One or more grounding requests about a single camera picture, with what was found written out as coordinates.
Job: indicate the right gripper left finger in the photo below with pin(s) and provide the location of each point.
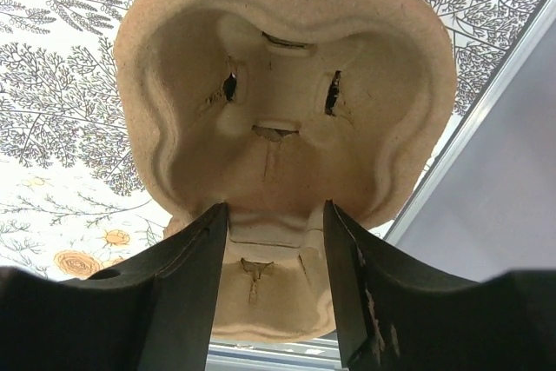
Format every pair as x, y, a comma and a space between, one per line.
154, 311

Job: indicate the brown cardboard cup carrier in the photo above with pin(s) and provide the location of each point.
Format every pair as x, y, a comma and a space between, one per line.
275, 107

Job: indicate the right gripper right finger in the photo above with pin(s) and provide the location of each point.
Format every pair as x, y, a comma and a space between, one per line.
393, 312

